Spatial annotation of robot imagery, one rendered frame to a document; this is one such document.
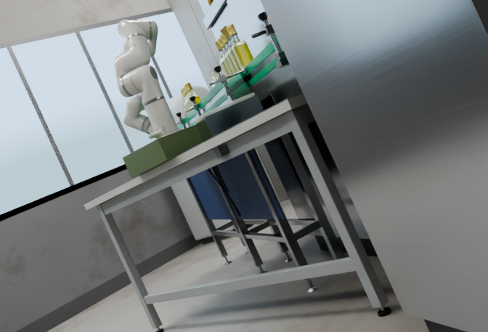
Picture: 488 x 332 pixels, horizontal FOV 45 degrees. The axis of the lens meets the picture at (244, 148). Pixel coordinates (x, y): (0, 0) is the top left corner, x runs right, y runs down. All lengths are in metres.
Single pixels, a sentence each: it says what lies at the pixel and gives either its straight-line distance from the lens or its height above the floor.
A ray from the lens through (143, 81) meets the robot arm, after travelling 2.47.
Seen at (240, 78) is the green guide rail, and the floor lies 0.94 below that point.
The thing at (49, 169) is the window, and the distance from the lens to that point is 5.35.
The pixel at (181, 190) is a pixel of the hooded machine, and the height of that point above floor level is 0.55.
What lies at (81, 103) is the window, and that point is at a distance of 5.65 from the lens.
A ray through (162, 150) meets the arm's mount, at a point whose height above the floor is 0.79.
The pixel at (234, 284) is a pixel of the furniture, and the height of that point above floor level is 0.19.
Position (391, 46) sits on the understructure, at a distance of 1.15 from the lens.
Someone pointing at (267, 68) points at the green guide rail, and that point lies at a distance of 2.22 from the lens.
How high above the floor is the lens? 0.67
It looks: level
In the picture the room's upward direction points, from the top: 25 degrees counter-clockwise
